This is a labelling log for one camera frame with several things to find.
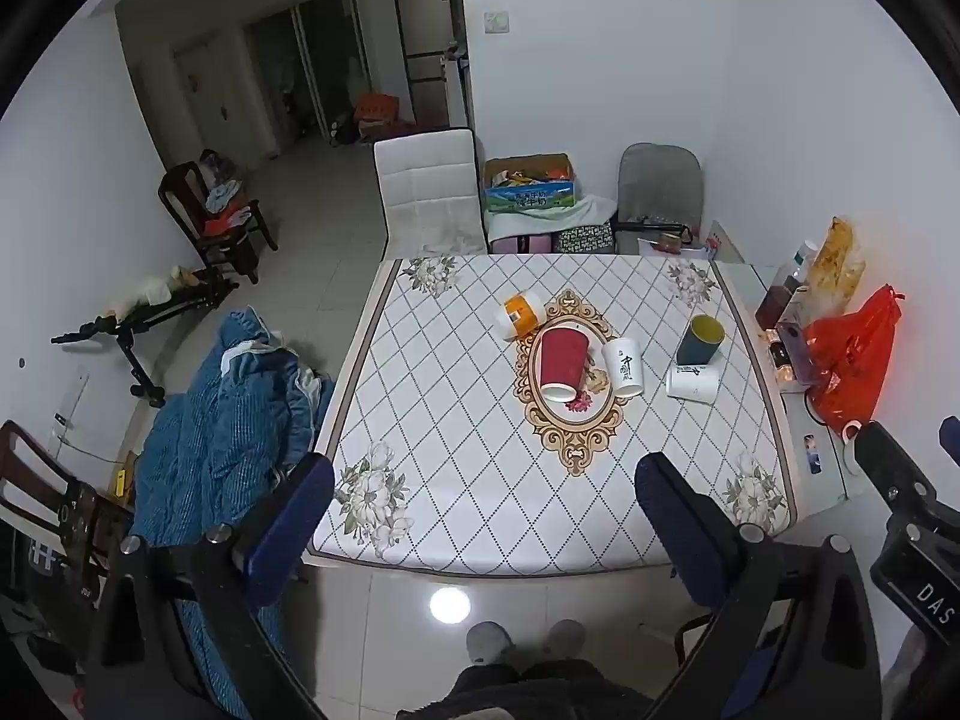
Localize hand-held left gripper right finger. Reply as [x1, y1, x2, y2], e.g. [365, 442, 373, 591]
[634, 452, 883, 720]

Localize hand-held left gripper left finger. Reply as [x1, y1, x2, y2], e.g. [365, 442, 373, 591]
[86, 454, 338, 720]

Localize plain white cup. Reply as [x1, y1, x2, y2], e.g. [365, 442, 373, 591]
[665, 364, 722, 407]

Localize white cup with black print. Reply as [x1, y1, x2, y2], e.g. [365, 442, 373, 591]
[602, 337, 647, 399]

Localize dark green cup yellow inside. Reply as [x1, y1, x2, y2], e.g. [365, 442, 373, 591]
[675, 315, 726, 369]

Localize red paper cup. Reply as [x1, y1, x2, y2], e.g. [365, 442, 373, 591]
[538, 326, 591, 402]

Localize orange and white cup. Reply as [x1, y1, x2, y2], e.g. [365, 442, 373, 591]
[500, 291, 547, 341]

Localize white mug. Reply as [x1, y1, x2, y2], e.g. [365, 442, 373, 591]
[839, 420, 865, 475]

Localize red plastic bag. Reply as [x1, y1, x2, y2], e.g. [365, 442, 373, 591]
[801, 284, 899, 437]

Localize blue quilt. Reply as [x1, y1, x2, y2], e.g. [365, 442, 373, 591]
[129, 307, 336, 720]

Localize small purple box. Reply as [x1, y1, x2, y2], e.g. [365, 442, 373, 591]
[775, 321, 827, 392]

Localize person's right shoe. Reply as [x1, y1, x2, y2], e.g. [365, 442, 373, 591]
[543, 619, 588, 664]

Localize person's shoe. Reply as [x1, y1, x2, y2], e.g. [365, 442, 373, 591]
[466, 622, 515, 666]
[543, 619, 588, 664]

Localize brown jar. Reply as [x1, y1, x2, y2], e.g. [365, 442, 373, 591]
[754, 279, 809, 332]

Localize diamond patterned floral tablecloth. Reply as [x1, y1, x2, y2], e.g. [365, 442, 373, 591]
[304, 253, 800, 578]

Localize yellow snack bag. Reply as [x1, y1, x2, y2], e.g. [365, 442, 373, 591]
[805, 215, 866, 317]

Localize person's left shoe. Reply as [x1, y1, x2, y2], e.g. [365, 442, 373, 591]
[466, 622, 515, 666]

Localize white side table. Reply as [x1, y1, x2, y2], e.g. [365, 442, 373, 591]
[711, 259, 868, 505]

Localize person's dark trouser legs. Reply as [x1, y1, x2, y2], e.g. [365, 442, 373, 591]
[396, 658, 655, 720]

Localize white capped bottle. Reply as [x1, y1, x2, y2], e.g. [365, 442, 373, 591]
[780, 239, 820, 293]

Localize brown wooden chair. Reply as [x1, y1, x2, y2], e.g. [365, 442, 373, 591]
[0, 420, 137, 620]

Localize black exercise machine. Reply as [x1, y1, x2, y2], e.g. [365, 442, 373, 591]
[50, 265, 242, 409]

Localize black and white patterned bag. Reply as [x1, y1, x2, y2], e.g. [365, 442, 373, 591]
[553, 223, 617, 257]

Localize pink bag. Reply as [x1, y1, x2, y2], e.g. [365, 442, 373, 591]
[488, 233, 557, 255]

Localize clothes pile on chair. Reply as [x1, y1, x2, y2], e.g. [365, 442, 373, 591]
[196, 152, 254, 239]

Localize white folded cloth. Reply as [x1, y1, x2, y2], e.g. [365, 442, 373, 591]
[485, 194, 620, 242]

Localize grey office chair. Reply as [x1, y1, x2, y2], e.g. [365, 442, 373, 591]
[610, 142, 707, 257]

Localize dark wooden chair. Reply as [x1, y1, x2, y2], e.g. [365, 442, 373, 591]
[157, 149, 279, 287]

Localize cardboard box of snacks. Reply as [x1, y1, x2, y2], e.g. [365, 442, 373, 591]
[481, 153, 585, 213]

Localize white padded chair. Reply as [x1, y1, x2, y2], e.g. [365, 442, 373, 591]
[373, 128, 488, 260]

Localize orange box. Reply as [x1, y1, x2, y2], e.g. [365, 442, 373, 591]
[353, 93, 401, 128]

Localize tall white cabinet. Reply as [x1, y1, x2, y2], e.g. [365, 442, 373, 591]
[394, 0, 471, 130]

